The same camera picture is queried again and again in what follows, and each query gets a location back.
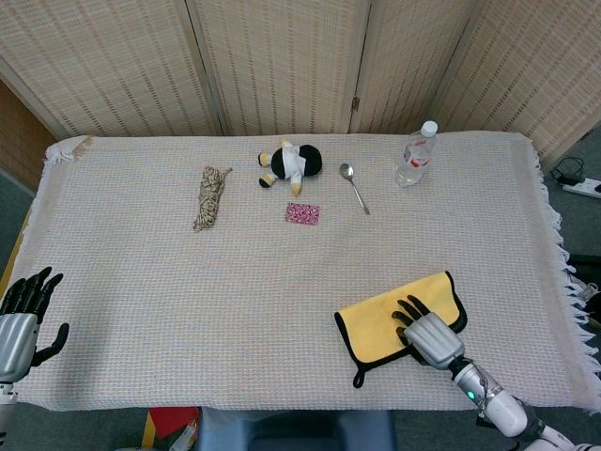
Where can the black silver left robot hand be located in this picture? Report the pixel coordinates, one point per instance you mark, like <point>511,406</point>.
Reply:
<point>16,336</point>

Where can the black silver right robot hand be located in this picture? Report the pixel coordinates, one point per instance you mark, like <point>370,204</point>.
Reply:
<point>434,340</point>

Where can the black and yellow cloth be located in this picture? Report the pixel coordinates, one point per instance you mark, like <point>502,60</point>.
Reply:
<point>371,329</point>

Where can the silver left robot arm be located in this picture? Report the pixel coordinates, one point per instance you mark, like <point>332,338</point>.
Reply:
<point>5,413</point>

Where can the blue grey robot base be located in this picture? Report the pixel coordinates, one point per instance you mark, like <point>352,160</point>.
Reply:
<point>291,430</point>

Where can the light woven fringed tablecloth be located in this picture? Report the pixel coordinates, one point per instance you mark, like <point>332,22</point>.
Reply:
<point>188,305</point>

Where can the white sneaker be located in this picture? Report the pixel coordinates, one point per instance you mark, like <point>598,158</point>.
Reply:
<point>594,305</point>

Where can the red and yellow object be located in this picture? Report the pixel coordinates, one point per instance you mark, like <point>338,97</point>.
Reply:
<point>171,418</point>

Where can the pink patterned card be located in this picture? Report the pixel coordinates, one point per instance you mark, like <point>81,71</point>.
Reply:
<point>303,213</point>

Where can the clear plastic water bottle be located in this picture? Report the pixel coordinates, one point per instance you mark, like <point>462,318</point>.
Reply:
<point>415,155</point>

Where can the metal spoon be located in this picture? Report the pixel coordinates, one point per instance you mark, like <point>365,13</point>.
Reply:
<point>346,170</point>

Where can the white power strip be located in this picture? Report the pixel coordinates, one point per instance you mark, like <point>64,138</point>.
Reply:
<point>584,189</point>

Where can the black white plush toy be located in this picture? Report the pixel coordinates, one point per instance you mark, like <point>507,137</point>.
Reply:
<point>307,157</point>

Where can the brass screen hinge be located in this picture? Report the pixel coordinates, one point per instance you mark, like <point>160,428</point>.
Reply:
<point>355,103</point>

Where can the woven folding screen panel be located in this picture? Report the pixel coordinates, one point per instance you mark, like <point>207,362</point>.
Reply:
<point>530,70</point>
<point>282,61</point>
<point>404,61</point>
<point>108,61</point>

